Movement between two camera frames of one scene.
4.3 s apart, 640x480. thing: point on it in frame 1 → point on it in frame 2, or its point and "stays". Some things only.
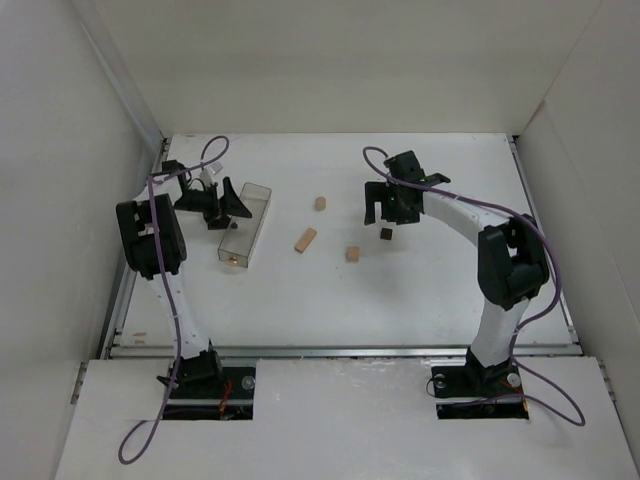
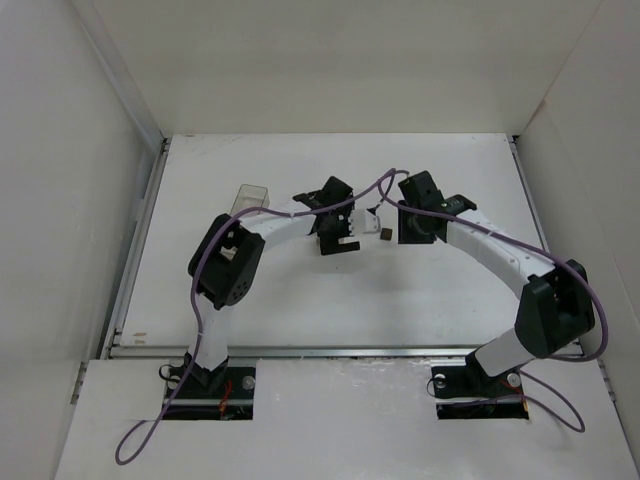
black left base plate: (230, 397) stays
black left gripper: (216, 209) → (338, 244)
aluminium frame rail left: (128, 277) stays
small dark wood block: (386, 233) stays
